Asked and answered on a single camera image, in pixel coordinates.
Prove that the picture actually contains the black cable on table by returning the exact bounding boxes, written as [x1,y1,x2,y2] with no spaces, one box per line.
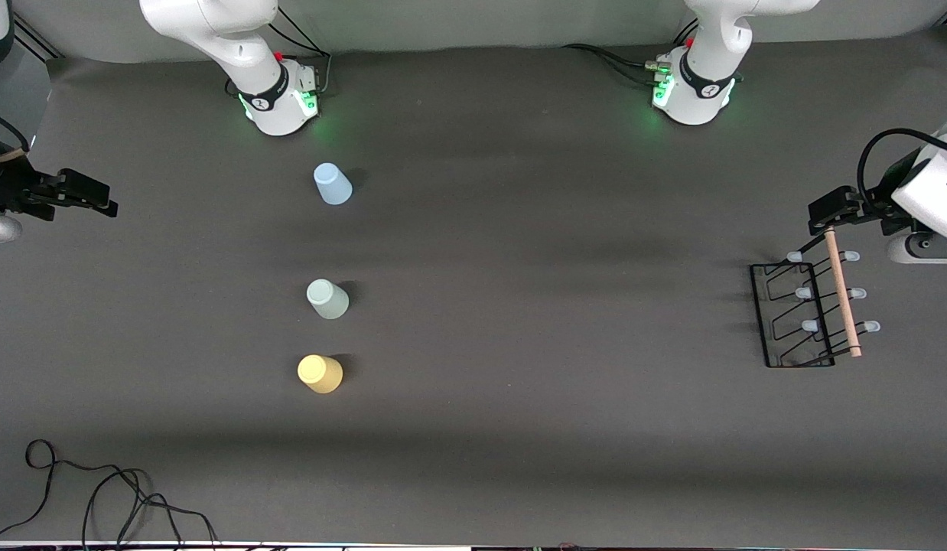
[0,439,219,549]

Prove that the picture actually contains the black arm base cable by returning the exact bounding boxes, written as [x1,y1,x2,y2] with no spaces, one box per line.
[268,6,334,99]
[561,42,667,85]

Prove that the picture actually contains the pale green plastic cup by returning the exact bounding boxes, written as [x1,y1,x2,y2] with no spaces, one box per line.
[306,279,350,320]

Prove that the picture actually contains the light blue plastic cup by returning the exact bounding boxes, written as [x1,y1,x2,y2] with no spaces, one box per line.
[313,162,353,206]

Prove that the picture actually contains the black left arm base cable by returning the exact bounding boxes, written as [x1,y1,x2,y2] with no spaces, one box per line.
[561,42,667,85]

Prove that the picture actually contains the yellow plastic cup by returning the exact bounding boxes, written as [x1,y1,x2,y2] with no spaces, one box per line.
[297,354,344,395]

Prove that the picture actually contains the black right arm base cable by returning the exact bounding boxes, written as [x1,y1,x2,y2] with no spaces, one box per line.
[268,6,334,99]

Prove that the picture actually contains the black wire cup holder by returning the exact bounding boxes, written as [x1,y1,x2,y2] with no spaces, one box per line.
[750,227,881,369]

